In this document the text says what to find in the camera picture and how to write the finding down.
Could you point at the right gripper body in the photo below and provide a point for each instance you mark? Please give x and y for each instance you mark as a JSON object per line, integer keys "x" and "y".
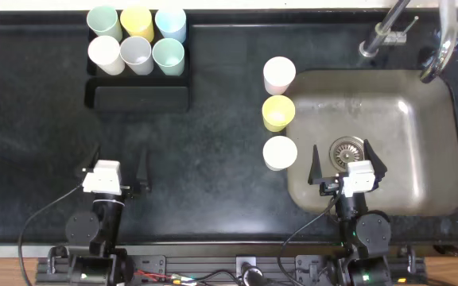
{"x": 331, "y": 184}

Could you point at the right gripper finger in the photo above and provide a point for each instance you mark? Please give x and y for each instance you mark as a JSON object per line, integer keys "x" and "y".
{"x": 375, "y": 161}
{"x": 315, "y": 171}

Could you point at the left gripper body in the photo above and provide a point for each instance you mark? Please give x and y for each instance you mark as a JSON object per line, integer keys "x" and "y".
{"x": 130, "y": 192}

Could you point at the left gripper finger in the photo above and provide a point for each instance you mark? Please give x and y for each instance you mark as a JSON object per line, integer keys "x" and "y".
{"x": 90, "y": 165}
{"x": 143, "y": 175}

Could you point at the white cup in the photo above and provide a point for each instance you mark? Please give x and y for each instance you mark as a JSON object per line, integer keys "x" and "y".
{"x": 103, "y": 51}
{"x": 280, "y": 152}

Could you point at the yellow cup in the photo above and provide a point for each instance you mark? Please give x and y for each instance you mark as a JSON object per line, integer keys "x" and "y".
{"x": 135, "y": 20}
{"x": 278, "y": 111}

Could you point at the pink cup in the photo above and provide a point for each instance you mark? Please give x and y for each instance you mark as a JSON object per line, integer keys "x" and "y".
{"x": 279, "y": 72}

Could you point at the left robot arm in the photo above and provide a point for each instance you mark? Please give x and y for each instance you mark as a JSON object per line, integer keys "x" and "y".
{"x": 107, "y": 222}

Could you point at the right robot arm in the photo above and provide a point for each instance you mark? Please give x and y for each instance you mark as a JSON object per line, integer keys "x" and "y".
{"x": 368, "y": 234}

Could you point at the steel sink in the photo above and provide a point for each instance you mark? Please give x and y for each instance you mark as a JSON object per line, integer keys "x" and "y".
{"x": 412, "y": 159}

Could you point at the black tray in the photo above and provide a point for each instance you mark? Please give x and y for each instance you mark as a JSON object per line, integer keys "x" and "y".
{"x": 141, "y": 97}

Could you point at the grey cup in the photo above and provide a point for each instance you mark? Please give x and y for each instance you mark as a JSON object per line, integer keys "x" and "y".
{"x": 135, "y": 52}

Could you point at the green cup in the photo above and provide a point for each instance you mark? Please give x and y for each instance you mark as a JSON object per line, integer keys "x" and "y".
{"x": 168, "y": 53}
{"x": 102, "y": 19}

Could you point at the steel tap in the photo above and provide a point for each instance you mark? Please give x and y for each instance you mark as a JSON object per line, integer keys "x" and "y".
{"x": 445, "y": 47}

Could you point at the blue cup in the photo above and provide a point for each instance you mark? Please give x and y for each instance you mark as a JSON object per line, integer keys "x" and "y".
{"x": 170, "y": 22}

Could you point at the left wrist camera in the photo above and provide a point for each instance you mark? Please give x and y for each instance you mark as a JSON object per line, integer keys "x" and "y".
{"x": 102, "y": 178}

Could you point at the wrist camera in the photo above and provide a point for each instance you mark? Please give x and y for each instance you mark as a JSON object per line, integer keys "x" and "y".
{"x": 359, "y": 178}
{"x": 102, "y": 178}

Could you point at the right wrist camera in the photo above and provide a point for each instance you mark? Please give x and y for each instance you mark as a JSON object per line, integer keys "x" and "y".
{"x": 359, "y": 178}

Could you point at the mounting rail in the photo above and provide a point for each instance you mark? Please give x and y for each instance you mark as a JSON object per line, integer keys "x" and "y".
{"x": 197, "y": 264}

